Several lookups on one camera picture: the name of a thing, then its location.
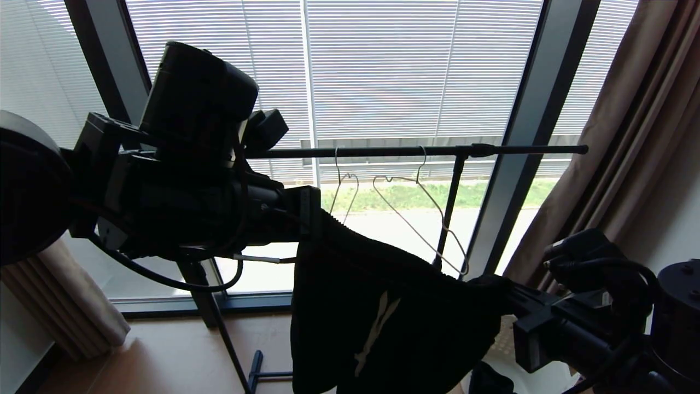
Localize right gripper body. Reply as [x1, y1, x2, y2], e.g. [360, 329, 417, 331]
[512, 304, 654, 378]

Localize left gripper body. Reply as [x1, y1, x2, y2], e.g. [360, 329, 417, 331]
[98, 153, 323, 260]

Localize pink clothes hanger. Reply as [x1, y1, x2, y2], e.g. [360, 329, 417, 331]
[373, 146, 470, 276]
[330, 148, 360, 215]

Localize black shorts with pale cords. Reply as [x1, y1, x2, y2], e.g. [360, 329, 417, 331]
[290, 211, 515, 394]

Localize black clothes rack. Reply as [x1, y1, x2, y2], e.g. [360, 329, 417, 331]
[176, 143, 589, 394]

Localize black garment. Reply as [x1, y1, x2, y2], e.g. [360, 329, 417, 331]
[469, 361, 516, 394]

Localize brown curtain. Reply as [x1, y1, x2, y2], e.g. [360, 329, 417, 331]
[0, 238, 132, 362]
[503, 0, 700, 291]

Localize window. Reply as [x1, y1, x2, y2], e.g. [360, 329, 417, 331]
[0, 0, 640, 318]

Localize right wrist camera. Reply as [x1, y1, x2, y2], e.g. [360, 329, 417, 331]
[543, 229, 629, 296]

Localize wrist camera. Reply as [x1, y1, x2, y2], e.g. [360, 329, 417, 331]
[241, 108, 289, 159]
[543, 229, 629, 296]

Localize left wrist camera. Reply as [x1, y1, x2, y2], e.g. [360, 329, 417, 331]
[241, 108, 289, 159]

